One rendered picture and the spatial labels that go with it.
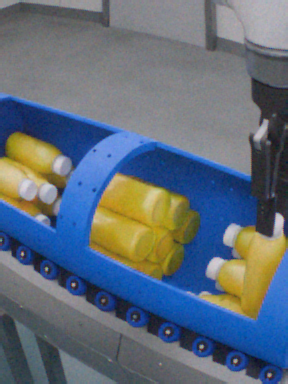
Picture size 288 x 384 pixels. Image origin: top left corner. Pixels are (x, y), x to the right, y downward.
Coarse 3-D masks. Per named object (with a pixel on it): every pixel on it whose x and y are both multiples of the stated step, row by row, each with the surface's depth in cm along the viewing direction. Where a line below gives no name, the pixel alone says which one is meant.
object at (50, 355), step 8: (40, 344) 185; (48, 344) 183; (40, 352) 188; (48, 352) 185; (56, 352) 188; (48, 360) 188; (56, 360) 190; (48, 368) 191; (56, 368) 191; (48, 376) 195; (56, 376) 192; (64, 376) 196
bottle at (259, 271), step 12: (252, 240) 93; (264, 240) 91; (276, 240) 91; (252, 252) 92; (264, 252) 91; (276, 252) 91; (252, 264) 93; (264, 264) 92; (276, 264) 92; (252, 276) 94; (264, 276) 93; (252, 288) 95; (264, 288) 94; (252, 300) 96; (252, 312) 97
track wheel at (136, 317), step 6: (126, 312) 116; (132, 312) 115; (138, 312) 114; (144, 312) 114; (132, 318) 115; (138, 318) 114; (144, 318) 114; (132, 324) 115; (138, 324) 114; (144, 324) 114
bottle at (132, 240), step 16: (96, 208) 116; (96, 224) 114; (112, 224) 113; (128, 224) 112; (144, 224) 113; (96, 240) 115; (112, 240) 112; (128, 240) 110; (144, 240) 113; (128, 256) 111; (144, 256) 114
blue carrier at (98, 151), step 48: (0, 96) 136; (0, 144) 147; (96, 144) 138; (144, 144) 113; (96, 192) 107; (192, 192) 127; (240, 192) 118; (48, 240) 114; (192, 240) 128; (144, 288) 103; (192, 288) 122; (240, 336) 94
